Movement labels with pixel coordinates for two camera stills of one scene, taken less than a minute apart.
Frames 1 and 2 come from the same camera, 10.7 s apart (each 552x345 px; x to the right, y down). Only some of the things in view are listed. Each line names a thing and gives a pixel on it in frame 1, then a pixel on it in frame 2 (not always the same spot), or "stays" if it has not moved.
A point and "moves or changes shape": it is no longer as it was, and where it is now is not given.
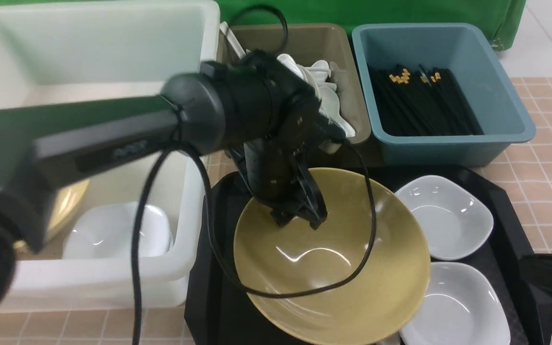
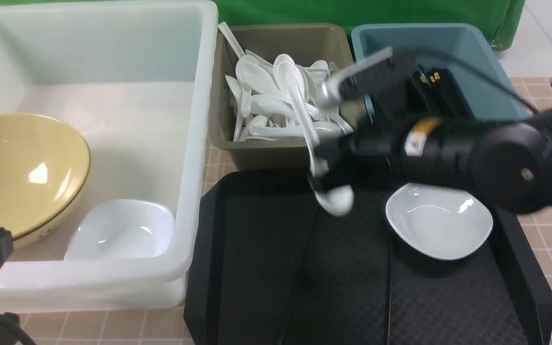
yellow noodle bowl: x=294 y=258 moves or changes shape
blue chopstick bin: x=468 y=51 stays
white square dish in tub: x=104 y=230 stays
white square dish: x=457 y=223 stays
